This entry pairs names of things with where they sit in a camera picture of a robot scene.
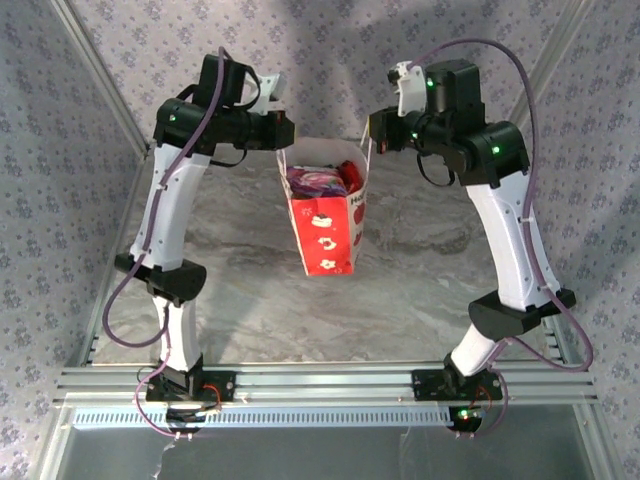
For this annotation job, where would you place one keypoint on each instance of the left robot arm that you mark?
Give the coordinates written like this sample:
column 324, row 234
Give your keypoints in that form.
column 170, row 210

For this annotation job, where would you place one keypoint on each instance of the large red assorted candy bag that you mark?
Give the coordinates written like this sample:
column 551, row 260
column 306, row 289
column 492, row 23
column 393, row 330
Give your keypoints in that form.
column 350, row 175

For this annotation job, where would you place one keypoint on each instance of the black left controller board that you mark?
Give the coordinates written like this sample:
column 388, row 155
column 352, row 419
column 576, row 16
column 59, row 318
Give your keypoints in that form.
column 185, row 422

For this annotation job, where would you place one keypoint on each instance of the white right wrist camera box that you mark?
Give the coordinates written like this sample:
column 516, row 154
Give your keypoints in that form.
column 412, row 90

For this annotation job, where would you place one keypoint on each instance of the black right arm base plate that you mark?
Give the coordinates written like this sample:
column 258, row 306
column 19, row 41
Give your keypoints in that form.
column 425, row 385

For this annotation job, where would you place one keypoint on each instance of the aluminium rail beam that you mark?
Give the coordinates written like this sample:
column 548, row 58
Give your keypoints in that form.
column 325, row 382

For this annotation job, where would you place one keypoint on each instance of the aluminium frame post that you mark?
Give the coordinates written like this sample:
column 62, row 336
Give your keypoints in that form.
column 546, row 75
column 101, row 75

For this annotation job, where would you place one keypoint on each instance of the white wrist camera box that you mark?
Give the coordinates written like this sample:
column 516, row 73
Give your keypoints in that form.
column 270, row 90
column 412, row 90

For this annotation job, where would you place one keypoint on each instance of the black controller board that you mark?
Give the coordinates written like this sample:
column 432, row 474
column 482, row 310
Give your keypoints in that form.
column 465, row 422
column 185, row 422

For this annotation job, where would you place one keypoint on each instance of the black right controller board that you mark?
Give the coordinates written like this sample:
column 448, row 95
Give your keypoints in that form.
column 465, row 422

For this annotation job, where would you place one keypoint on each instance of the red and white paper bag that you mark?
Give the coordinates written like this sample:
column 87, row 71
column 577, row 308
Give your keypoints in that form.
column 325, row 240

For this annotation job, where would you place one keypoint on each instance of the aluminium frame leg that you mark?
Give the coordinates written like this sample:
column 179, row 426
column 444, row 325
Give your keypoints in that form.
column 52, row 450
column 595, row 450

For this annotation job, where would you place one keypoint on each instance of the purple Fox's candy bag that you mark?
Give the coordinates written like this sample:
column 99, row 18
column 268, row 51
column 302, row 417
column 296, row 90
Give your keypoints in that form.
column 315, row 181

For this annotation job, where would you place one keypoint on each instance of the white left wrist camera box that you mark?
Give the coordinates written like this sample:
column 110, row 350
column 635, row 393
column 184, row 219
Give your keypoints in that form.
column 270, row 90

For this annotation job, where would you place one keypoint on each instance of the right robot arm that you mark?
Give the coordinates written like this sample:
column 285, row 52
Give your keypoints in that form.
column 510, row 235

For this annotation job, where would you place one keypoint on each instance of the white plastic strip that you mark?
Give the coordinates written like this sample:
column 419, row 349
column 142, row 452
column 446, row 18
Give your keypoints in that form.
column 161, row 465

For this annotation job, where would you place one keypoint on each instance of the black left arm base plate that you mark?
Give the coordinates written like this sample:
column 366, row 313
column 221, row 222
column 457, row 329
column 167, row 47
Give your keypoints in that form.
column 225, row 387

